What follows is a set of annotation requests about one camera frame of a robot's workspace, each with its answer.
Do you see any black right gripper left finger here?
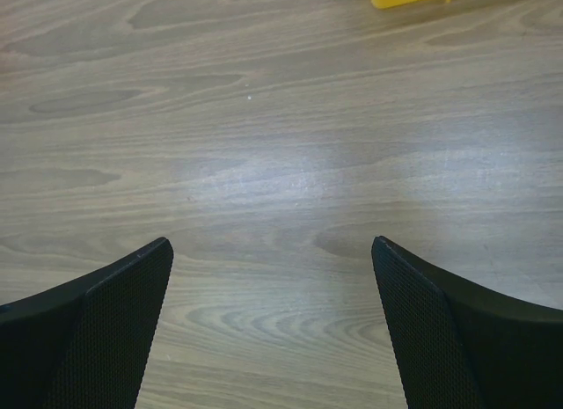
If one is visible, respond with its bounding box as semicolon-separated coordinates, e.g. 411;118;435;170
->
1;237;173;408

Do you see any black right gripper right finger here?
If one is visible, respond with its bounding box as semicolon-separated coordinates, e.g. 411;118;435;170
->
371;236;562;408

